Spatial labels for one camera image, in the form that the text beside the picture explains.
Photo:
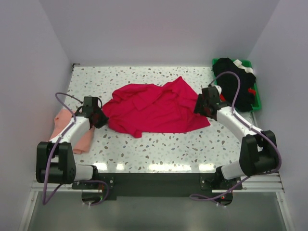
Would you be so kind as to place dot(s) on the black t shirt in bin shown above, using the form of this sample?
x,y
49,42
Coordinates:
x,y
229,84

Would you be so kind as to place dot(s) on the white garment in bin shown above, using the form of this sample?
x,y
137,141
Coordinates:
x,y
240,65

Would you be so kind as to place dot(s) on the folded peach t shirt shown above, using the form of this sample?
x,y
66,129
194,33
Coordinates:
x,y
79,135

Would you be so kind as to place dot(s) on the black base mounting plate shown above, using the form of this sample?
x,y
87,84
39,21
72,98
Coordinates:
x,y
194,185

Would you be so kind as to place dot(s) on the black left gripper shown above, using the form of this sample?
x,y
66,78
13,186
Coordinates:
x,y
103,121

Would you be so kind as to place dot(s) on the red garment in bin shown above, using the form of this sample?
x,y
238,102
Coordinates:
x,y
250,90

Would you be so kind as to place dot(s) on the green plastic bin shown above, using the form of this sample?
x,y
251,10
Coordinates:
x,y
246,63

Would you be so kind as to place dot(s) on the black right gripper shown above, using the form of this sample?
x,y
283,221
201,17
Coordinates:
x,y
198,108

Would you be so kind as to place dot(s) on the magenta red t shirt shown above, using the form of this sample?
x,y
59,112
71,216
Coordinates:
x,y
138,108

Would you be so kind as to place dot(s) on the aluminium rail frame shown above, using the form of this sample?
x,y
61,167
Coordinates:
x,y
258,206

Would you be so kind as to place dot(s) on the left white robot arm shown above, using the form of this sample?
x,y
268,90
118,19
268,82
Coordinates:
x,y
55,162

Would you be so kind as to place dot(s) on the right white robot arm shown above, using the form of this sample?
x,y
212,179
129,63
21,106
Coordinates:
x,y
258,154

